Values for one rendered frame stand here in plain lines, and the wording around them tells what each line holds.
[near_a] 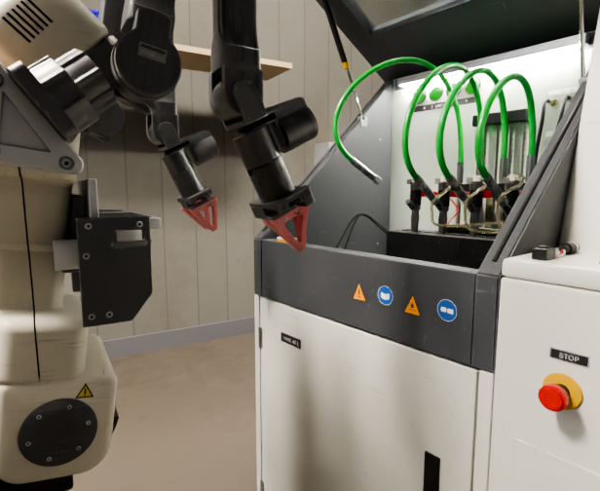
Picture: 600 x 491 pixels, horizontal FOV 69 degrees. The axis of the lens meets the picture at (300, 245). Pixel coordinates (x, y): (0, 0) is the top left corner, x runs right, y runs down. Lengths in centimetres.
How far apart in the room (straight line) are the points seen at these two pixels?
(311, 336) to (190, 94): 234
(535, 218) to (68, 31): 78
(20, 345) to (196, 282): 247
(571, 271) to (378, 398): 46
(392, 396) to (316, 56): 304
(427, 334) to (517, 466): 24
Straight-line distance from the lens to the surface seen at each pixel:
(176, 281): 312
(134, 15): 62
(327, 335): 103
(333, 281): 98
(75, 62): 59
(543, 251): 74
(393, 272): 86
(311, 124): 69
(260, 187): 66
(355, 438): 106
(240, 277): 327
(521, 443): 81
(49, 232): 74
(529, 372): 76
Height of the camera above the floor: 109
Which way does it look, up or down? 7 degrees down
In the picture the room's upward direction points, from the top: straight up
